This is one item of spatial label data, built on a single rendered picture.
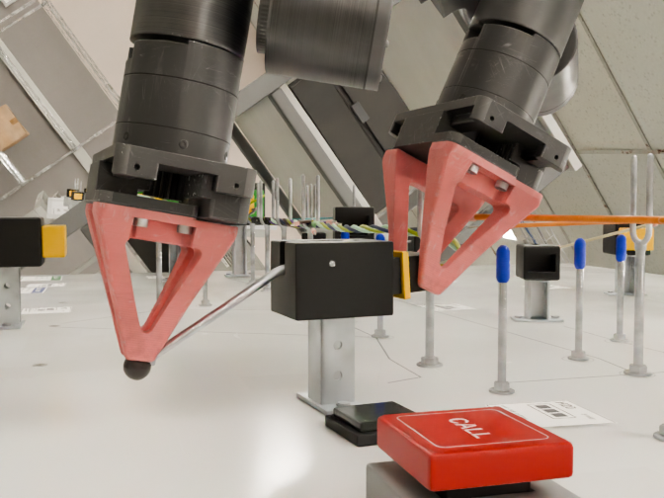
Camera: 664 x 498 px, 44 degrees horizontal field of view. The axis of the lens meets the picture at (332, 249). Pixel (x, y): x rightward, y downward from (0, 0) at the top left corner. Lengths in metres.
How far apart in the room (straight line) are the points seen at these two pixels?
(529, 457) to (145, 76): 0.25
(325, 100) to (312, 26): 1.17
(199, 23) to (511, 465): 0.25
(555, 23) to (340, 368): 0.23
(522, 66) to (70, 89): 7.65
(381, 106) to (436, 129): 1.15
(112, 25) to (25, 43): 0.79
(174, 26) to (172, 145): 0.06
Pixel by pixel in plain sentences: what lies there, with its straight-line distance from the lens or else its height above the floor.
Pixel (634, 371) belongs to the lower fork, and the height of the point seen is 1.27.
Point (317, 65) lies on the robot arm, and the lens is 0.40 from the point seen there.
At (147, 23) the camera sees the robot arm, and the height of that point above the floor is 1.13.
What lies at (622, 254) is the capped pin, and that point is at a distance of 0.69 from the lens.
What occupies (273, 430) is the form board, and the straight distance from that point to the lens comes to 0.41.
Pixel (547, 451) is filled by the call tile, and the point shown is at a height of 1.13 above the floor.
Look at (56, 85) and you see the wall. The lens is 8.06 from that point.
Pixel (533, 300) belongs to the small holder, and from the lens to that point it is 0.81.
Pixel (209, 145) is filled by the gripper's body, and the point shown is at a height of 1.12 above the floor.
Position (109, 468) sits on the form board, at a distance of 0.36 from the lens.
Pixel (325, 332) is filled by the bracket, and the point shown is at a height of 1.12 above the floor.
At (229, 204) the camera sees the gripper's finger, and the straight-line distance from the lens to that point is 0.38.
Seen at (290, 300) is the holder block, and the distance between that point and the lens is 0.43.
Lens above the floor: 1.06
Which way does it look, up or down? 11 degrees up
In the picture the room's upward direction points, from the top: 53 degrees clockwise
